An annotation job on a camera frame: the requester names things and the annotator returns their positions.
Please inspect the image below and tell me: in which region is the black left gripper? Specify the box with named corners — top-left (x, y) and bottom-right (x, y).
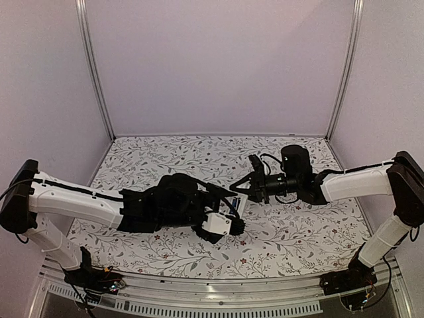
top-left (158, 184), bottom-right (237, 245)

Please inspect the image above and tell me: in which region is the white remote control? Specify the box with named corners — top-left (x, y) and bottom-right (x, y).
top-left (219, 194), bottom-right (247, 217)

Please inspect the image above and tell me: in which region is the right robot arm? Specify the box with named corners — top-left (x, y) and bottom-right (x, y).
top-left (229, 145), bottom-right (423, 289)

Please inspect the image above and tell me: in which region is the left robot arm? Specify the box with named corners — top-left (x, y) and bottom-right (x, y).
top-left (1, 159), bottom-right (244, 288)

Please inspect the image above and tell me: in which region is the floral patterned table mat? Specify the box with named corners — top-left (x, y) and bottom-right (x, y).
top-left (68, 136), bottom-right (370, 279)

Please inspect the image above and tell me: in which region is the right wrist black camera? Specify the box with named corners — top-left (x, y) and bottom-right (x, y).
top-left (248, 154), bottom-right (271, 176)

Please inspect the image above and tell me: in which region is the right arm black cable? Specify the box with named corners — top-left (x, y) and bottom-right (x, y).
top-left (260, 152), bottom-right (299, 205)

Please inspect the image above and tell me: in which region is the front aluminium rail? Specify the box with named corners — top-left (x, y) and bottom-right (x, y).
top-left (28, 258), bottom-right (414, 317)

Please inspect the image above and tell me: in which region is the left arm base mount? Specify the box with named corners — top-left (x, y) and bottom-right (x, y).
top-left (62, 247), bottom-right (126, 295)

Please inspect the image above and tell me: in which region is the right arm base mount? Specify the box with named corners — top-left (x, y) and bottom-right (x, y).
top-left (319, 266), bottom-right (378, 311)

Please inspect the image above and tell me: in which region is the right aluminium frame post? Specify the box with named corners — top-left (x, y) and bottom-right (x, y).
top-left (325, 0), bottom-right (364, 142)

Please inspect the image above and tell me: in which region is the aluminium frame post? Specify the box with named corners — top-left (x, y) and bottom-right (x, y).
top-left (76, 0), bottom-right (116, 141)
top-left (325, 0), bottom-right (364, 142)

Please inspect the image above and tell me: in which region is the left aluminium frame post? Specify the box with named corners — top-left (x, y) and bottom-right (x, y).
top-left (76, 0), bottom-right (116, 141)

